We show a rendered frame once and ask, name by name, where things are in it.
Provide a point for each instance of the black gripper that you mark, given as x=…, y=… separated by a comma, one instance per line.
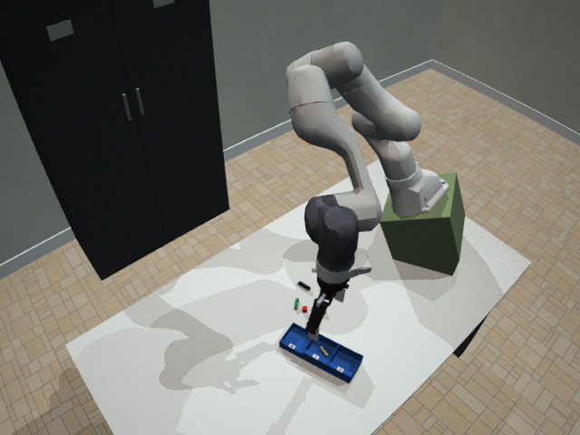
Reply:
x=327, y=292

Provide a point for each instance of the blue rack of labelled bins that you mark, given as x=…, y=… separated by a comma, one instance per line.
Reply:
x=348, y=359

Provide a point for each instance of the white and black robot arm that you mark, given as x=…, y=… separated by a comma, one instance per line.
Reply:
x=335, y=229

